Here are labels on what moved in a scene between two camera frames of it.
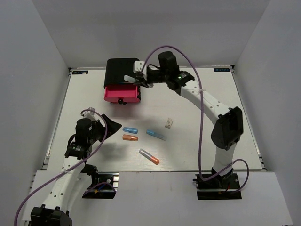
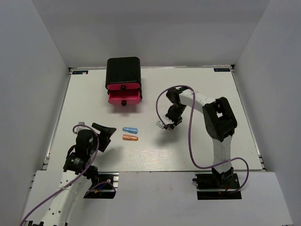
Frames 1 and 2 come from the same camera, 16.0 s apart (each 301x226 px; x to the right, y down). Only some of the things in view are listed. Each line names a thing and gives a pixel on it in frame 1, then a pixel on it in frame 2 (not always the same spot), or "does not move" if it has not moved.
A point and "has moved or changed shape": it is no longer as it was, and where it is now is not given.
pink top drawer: x=121 y=93 has moved or changed shape
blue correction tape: x=130 y=130 does not move
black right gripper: x=148 y=81 -> x=175 y=122
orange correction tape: x=130 y=137 does not move
